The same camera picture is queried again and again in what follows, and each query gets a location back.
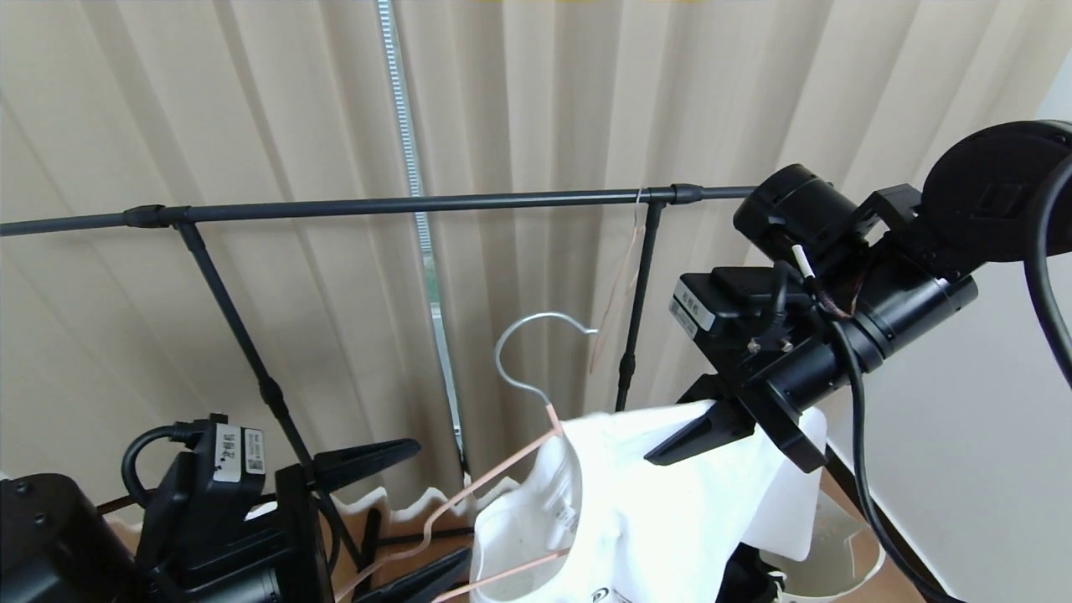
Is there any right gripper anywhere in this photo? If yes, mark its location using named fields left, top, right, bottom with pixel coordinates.
left=643, top=270, right=979, bottom=475

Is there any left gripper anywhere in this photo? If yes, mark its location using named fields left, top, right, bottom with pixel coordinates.
left=180, top=437, right=475, bottom=603

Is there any white printed t-shirt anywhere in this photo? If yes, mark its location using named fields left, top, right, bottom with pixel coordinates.
left=469, top=402, right=830, bottom=603

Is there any black garment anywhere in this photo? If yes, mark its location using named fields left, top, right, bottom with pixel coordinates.
left=716, top=544, right=785, bottom=603

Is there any pink clothes hanger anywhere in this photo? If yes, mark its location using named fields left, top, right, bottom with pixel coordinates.
left=335, top=312, right=600, bottom=603
left=588, top=188, right=651, bottom=376

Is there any white laundry basket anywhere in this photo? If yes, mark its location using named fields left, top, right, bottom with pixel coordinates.
left=758, top=490, right=887, bottom=603

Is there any black clothes rack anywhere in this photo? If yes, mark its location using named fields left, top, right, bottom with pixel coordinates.
left=0, top=183, right=759, bottom=600

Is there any beige curtain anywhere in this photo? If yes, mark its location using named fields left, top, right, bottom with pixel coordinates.
left=0, top=0, right=1072, bottom=520

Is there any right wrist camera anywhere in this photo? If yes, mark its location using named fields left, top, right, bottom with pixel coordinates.
left=668, top=266, right=838, bottom=386

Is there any black cable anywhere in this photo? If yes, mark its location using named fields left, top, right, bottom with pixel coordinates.
left=825, top=155, right=1072, bottom=603
left=121, top=423, right=202, bottom=508

